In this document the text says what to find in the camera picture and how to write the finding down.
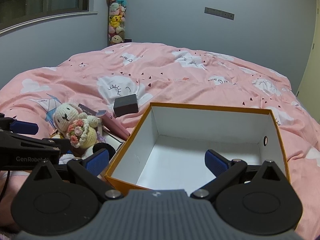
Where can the orange cardboard box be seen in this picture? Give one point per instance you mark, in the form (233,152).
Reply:
(190,155)

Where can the dark blue card pack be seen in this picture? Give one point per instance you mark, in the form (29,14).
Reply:
(87,109)

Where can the pink long case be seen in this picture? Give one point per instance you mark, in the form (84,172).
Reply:
(117,127)

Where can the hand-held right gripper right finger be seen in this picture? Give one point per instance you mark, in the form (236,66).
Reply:
(215,163)

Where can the pale yellow door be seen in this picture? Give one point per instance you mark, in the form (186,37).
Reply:
(310,75)

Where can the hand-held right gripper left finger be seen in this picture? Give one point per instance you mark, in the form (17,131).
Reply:
(97,162)

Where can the white window sill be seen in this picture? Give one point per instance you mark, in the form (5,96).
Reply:
(50,17)

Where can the black and white plush dog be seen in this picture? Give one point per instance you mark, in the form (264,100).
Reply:
(102,147)

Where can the white carton box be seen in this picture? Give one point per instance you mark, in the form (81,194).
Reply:
(112,141)

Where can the pink cloud print blanket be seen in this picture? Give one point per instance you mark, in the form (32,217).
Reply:
(187,80)

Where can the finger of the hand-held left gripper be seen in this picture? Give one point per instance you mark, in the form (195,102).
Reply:
(60,143)
(26,127)

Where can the grey wall socket strip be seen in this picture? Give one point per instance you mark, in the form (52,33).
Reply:
(219,13)

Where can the small dark object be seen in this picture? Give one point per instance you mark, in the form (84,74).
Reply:
(128,40)

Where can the crochet bunny with flowers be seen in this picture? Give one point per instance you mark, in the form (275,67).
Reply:
(75,125)

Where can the clear tube of plush toys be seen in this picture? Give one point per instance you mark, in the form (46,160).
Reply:
(117,20)

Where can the dark brown small box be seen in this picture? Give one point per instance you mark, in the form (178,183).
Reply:
(126,105)

